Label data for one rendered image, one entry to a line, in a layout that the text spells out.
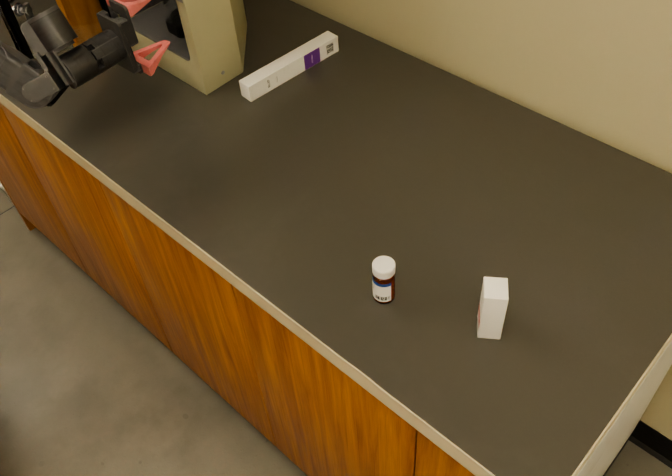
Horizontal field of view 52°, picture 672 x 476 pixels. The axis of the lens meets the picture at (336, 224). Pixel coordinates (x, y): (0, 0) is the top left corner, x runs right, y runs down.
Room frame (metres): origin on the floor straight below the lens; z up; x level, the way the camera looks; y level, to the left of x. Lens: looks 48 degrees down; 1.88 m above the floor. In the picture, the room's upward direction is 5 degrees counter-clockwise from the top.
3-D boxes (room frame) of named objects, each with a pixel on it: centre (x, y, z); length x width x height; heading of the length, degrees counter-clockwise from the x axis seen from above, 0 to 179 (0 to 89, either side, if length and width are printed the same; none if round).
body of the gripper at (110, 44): (1.05, 0.37, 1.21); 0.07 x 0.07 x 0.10; 44
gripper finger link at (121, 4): (1.10, 0.32, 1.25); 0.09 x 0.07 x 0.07; 134
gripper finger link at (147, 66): (1.10, 0.31, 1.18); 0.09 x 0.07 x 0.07; 134
